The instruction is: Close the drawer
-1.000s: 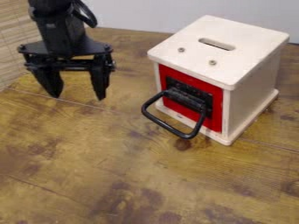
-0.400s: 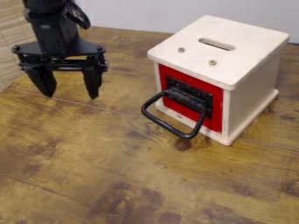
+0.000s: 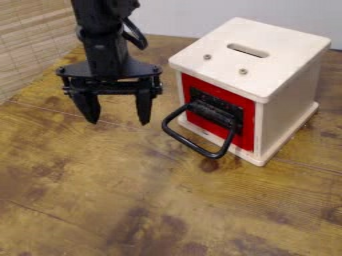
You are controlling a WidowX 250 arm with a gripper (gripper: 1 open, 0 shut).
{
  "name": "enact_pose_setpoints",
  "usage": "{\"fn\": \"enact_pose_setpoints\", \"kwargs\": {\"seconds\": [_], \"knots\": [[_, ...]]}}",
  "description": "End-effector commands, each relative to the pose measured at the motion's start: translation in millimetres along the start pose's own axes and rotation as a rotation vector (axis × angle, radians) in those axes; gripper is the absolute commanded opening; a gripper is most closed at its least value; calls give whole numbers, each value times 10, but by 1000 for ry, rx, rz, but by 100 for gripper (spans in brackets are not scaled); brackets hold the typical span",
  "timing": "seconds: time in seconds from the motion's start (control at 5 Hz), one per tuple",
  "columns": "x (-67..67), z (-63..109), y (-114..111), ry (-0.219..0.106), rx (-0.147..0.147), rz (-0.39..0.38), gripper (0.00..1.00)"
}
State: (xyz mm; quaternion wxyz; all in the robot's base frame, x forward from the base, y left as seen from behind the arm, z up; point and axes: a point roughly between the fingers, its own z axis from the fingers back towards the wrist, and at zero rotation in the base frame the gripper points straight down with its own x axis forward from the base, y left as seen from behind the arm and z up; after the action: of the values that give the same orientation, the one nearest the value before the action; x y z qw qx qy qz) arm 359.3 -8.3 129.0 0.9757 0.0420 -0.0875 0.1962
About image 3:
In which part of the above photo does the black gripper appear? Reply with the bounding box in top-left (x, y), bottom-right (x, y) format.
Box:
top-left (56, 33), bottom-right (161, 125)

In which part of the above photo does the red wooden drawer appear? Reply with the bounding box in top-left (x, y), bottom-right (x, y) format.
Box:
top-left (182, 74), bottom-right (255, 151)

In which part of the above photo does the black metal drawer handle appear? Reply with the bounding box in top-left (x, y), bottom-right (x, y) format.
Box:
top-left (160, 99), bottom-right (238, 160)

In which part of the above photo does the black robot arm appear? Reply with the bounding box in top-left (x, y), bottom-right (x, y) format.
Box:
top-left (56, 0), bottom-right (161, 124)

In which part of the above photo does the white wooden box cabinet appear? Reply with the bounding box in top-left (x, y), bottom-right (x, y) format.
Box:
top-left (161, 18), bottom-right (331, 166)

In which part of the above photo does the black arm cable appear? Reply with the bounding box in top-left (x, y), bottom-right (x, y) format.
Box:
top-left (120, 17), bottom-right (149, 51)

